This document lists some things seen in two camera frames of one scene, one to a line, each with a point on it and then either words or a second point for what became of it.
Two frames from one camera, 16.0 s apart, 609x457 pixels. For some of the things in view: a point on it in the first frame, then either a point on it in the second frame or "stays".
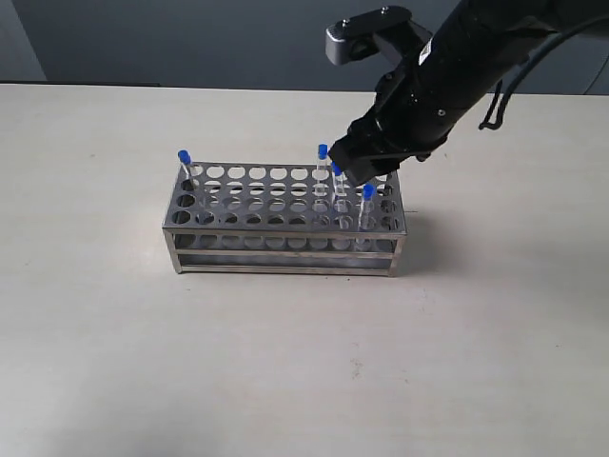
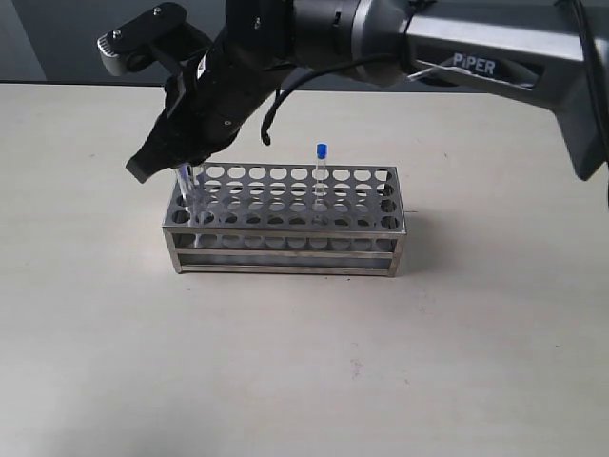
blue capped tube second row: [341, 188] to [200, 204]
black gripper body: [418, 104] to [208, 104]
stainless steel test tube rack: [283, 218] stays
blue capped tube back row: [322, 180] stays
